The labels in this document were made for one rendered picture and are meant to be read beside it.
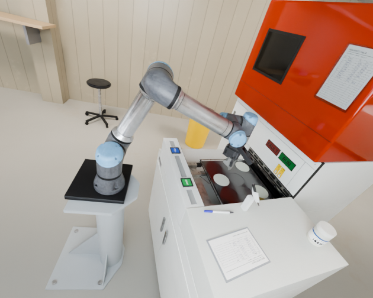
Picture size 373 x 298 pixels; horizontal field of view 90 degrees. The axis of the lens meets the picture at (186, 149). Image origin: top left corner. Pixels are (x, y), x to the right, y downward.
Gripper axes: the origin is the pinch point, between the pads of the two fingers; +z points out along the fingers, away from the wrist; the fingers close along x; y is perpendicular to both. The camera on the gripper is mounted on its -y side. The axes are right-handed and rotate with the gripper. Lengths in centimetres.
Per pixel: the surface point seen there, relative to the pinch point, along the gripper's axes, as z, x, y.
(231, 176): 6.6, -2.6, -2.0
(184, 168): 0.3, 21.7, 18.7
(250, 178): 6.6, -11.7, -11.6
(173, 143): 0.7, 8.2, 38.1
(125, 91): 64, -114, 242
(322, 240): -5, 15, -50
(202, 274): 4, 57, -18
